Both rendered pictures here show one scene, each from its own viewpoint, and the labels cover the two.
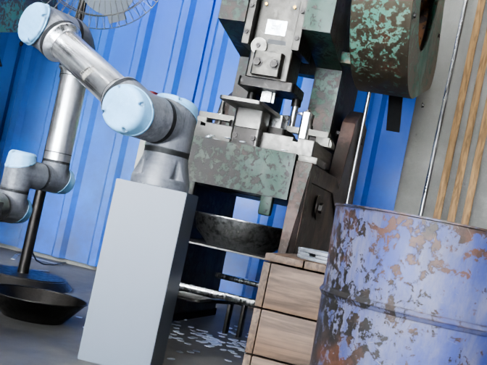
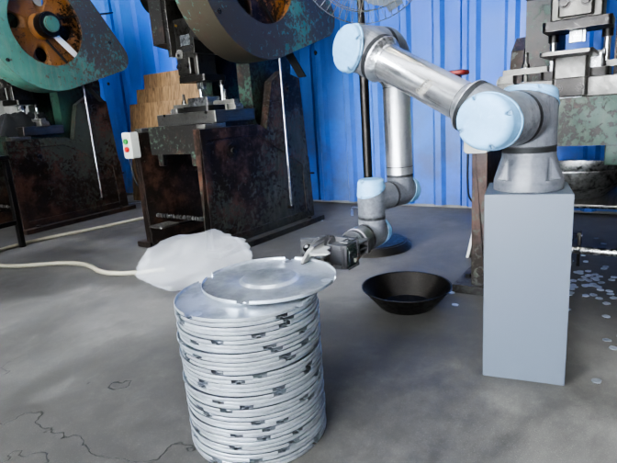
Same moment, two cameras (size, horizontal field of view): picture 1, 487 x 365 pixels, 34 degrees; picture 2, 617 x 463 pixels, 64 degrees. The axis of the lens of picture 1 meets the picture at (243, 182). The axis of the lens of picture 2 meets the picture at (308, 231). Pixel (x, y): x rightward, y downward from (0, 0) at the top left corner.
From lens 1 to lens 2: 0.92 m
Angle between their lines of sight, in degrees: 23
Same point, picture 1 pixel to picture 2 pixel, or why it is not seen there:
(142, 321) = (546, 334)
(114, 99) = (472, 114)
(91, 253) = not seen: hidden behind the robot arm
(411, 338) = not seen: outside the picture
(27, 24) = (342, 51)
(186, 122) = (552, 110)
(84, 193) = not seen: hidden behind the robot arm
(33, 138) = (339, 118)
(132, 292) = (529, 308)
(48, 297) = (411, 277)
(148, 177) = (521, 185)
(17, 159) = (368, 189)
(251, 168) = (588, 120)
